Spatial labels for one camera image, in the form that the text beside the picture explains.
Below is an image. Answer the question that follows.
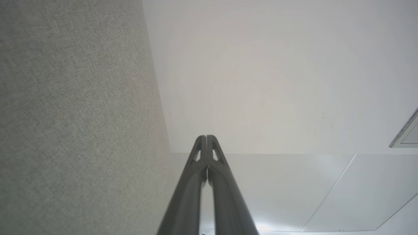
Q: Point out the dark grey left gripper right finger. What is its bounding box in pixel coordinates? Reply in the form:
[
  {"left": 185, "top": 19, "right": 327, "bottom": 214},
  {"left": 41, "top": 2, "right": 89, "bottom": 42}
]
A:
[{"left": 207, "top": 135, "right": 259, "bottom": 235}]

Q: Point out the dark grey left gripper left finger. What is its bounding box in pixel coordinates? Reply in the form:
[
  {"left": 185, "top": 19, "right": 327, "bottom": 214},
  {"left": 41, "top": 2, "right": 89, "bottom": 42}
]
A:
[{"left": 157, "top": 135, "right": 207, "bottom": 235}]

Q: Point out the grey fabric sofa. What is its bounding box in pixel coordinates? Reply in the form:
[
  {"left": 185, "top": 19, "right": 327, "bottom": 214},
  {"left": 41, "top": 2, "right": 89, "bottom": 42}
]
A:
[{"left": 0, "top": 0, "right": 177, "bottom": 235}]

